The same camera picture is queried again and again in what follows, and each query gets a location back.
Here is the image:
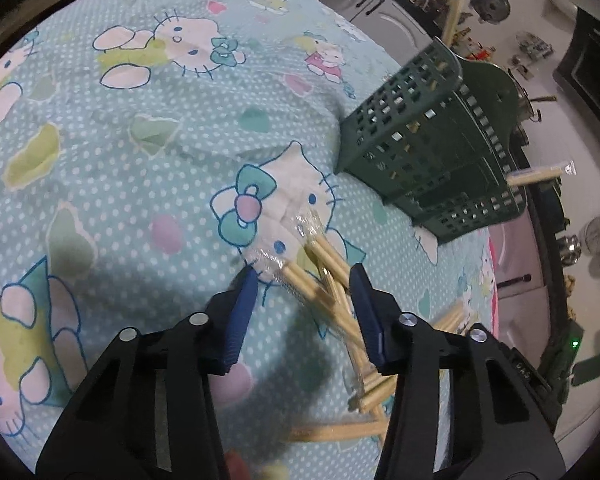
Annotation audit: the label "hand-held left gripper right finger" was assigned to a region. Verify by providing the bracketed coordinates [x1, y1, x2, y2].
[347, 262, 566, 480]

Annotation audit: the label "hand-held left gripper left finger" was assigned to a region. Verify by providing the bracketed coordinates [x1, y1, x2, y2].
[35, 267, 258, 480]

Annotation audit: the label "bamboo chopsticks pair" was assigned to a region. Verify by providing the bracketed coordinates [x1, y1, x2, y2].
[292, 212, 353, 293]
[347, 375, 398, 413]
[247, 250, 378, 378]
[285, 420, 388, 443]
[505, 160, 578, 187]
[440, 0, 471, 46]
[430, 305, 481, 336]

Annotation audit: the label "green plastic utensil basket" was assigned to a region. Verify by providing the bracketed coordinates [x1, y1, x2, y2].
[334, 37, 527, 245]

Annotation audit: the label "hanging kitchen utensils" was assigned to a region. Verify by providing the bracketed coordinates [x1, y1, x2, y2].
[515, 32, 555, 63]

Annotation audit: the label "small steel pot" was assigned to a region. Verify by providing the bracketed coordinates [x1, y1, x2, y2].
[557, 232, 582, 267]

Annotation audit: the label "pink blanket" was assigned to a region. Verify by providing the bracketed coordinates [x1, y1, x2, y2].
[486, 232, 503, 311]

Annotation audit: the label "cat printed teal blanket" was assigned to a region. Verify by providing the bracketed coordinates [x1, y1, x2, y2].
[0, 0, 501, 480]

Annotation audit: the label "group of condiment bottles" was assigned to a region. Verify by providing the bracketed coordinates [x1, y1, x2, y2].
[450, 22, 498, 63]

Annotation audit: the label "black range hood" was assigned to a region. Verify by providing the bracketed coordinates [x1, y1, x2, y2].
[552, 5, 600, 128]

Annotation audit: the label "steel pot lid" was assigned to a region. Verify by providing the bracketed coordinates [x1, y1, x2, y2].
[472, 0, 512, 23]

